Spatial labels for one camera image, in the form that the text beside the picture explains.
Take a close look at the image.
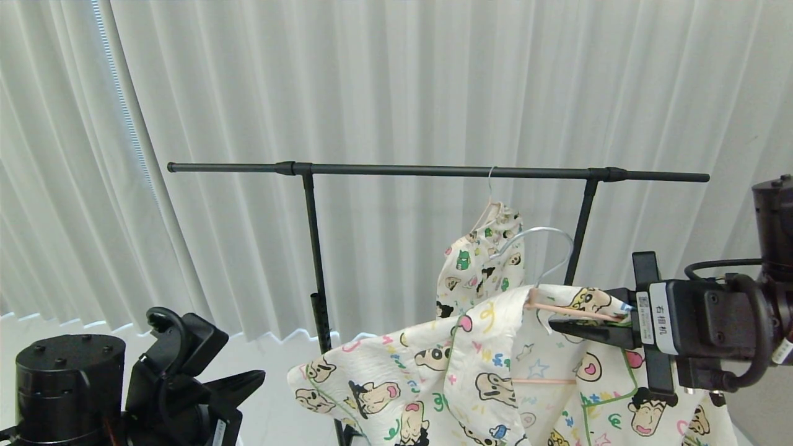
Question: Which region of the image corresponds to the cream printed garment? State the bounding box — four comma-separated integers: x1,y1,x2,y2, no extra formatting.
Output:
436,201,526,320
287,285,738,446

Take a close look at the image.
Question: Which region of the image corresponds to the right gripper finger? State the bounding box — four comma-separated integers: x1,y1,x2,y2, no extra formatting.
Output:
548,319,640,351

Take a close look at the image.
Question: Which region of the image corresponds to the black cable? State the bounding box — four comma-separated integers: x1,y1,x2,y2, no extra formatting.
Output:
683,258,764,281
722,273,776,392
145,306,188,357

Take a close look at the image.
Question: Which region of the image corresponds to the black clothes rack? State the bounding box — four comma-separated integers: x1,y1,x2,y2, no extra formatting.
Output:
167,161,711,446

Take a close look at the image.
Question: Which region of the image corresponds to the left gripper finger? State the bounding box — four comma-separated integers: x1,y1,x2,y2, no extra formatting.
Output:
203,370,266,411

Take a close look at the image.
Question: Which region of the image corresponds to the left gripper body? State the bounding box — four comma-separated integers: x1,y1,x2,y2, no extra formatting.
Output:
180,391,243,446

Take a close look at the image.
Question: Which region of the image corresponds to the pink clothes hanger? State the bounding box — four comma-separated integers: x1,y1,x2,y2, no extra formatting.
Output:
474,165,504,230
489,226,628,386

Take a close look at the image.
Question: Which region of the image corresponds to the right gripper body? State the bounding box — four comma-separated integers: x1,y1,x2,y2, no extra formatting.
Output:
631,250,681,397

